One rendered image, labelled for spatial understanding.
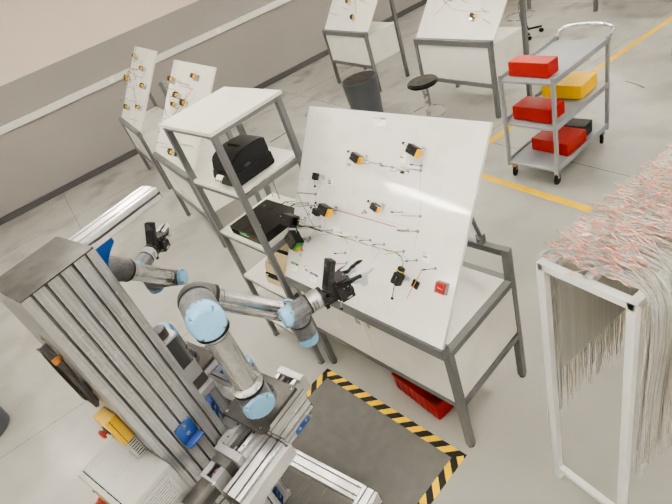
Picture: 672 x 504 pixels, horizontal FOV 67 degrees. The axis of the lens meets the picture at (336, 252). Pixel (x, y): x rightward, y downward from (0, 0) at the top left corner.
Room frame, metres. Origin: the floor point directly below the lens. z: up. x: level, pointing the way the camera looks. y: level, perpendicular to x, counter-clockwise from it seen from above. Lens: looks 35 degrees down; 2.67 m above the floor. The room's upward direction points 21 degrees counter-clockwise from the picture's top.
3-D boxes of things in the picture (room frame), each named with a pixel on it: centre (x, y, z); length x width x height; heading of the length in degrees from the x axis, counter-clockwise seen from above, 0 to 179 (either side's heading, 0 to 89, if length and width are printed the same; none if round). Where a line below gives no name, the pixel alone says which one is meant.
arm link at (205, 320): (1.27, 0.46, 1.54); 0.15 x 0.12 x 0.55; 17
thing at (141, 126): (7.38, 1.74, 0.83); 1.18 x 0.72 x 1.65; 22
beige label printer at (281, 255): (2.84, 0.33, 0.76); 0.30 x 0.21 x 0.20; 126
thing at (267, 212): (2.88, 0.36, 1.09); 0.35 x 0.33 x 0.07; 33
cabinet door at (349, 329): (2.31, 0.14, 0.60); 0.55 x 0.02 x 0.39; 33
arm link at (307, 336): (1.37, 0.21, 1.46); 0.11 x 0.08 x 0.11; 17
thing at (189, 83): (5.32, 0.99, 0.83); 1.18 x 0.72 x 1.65; 24
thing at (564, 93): (4.00, -2.34, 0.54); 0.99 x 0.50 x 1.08; 118
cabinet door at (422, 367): (1.84, -0.15, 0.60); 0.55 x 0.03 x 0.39; 33
